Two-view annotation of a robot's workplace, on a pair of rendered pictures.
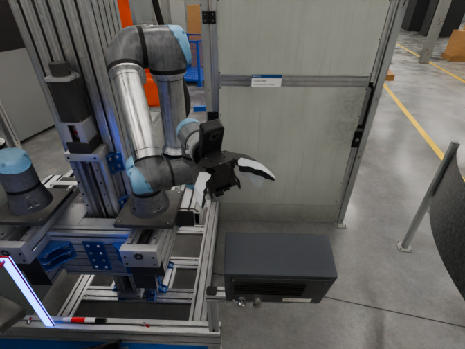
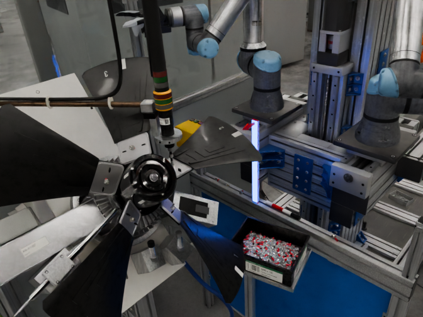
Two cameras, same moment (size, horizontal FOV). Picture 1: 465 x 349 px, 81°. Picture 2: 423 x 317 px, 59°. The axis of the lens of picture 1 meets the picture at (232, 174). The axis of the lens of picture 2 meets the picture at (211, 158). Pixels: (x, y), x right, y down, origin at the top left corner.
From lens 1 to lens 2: 41 cm
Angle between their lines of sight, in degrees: 38
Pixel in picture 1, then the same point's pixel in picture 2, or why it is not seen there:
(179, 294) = not seen: hidden behind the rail
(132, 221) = (353, 143)
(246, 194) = not seen: outside the picture
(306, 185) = not seen: outside the picture
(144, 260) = (352, 183)
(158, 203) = (388, 133)
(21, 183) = (268, 82)
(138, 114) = (411, 16)
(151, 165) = (408, 68)
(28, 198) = (267, 97)
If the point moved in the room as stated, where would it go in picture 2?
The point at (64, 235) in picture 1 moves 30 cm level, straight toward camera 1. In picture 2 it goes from (282, 142) to (294, 182)
